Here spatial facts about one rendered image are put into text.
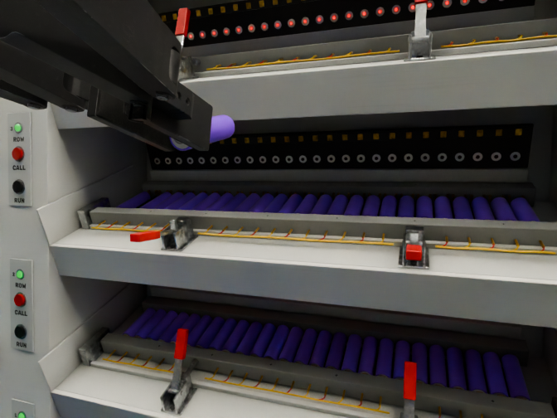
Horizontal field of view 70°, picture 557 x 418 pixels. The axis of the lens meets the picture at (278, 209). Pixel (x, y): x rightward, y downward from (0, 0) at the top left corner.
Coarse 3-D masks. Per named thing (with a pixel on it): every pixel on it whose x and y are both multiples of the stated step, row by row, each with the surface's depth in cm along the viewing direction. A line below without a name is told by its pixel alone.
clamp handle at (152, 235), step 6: (174, 222) 46; (174, 228) 46; (132, 234) 40; (138, 234) 40; (144, 234) 41; (150, 234) 42; (156, 234) 42; (162, 234) 44; (168, 234) 45; (132, 240) 40; (138, 240) 40; (144, 240) 41; (150, 240) 42
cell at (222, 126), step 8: (216, 120) 29; (224, 120) 30; (232, 120) 31; (216, 128) 28; (224, 128) 29; (232, 128) 30; (216, 136) 28; (224, 136) 30; (176, 144) 26; (184, 144) 26
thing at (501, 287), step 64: (128, 192) 65; (64, 256) 51; (128, 256) 48; (192, 256) 44; (256, 256) 43; (320, 256) 41; (384, 256) 40; (448, 256) 39; (512, 256) 38; (512, 320) 36
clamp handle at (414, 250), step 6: (414, 234) 37; (414, 240) 38; (408, 246) 34; (414, 246) 34; (420, 246) 34; (408, 252) 32; (414, 252) 31; (420, 252) 31; (408, 258) 32; (414, 258) 31; (420, 258) 31
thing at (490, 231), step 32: (128, 224) 53; (160, 224) 51; (192, 224) 50; (224, 224) 48; (256, 224) 47; (288, 224) 45; (320, 224) 44; (352, 224) 43; (384, 224) 42; (416, 224) 41; (448, 224) 40; (480, 224) 39; (512, 224) 39; (544, 224) 38
